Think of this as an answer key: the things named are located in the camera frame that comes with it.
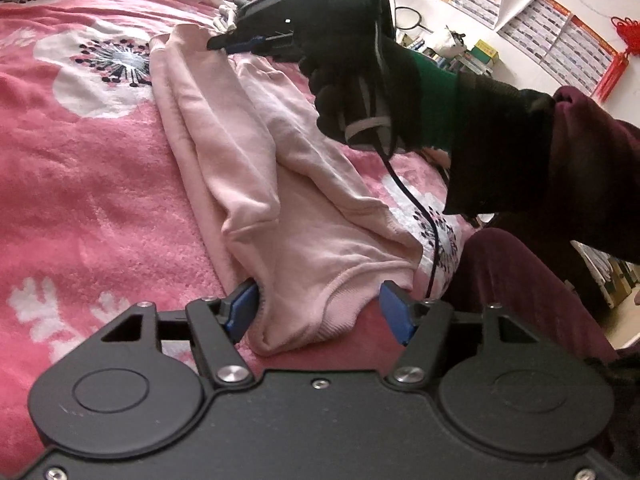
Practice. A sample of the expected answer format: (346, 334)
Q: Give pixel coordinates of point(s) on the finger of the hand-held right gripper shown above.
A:
(222, 40)
(242, 46)

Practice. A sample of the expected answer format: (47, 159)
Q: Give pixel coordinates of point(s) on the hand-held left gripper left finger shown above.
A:
(240, 307)

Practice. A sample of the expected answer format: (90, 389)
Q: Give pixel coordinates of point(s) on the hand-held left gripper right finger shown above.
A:
(395, 315)

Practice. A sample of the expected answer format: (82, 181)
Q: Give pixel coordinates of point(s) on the pink sweatshirt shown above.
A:
(300, 220)

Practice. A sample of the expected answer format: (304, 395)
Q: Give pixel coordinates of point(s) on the person's right forearm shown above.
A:
(500, 135)

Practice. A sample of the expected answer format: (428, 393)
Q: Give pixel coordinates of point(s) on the person's right hand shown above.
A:
(335, 35)

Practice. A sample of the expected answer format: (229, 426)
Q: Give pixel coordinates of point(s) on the person's leg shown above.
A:
(525, 285)

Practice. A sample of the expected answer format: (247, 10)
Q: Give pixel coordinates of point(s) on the red knot ornament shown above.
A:
(617, 65)

